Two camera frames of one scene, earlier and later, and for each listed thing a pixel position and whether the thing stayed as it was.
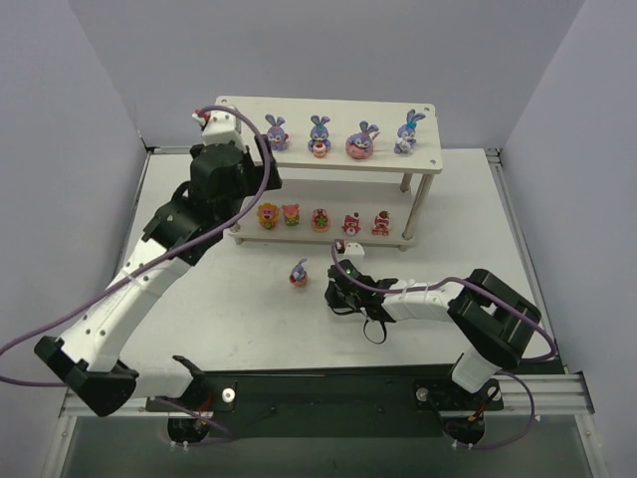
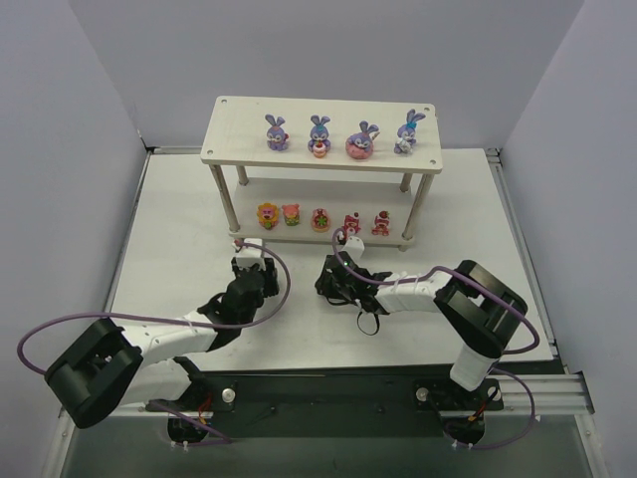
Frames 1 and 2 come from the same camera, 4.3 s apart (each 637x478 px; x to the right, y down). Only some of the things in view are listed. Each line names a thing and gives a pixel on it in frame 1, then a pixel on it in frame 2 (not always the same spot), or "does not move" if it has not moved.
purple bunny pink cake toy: [360, 144] does not move
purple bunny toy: [276, 133] does not move
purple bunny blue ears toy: [406, 133] does not move
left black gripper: [260, 166] -> [269, 280]
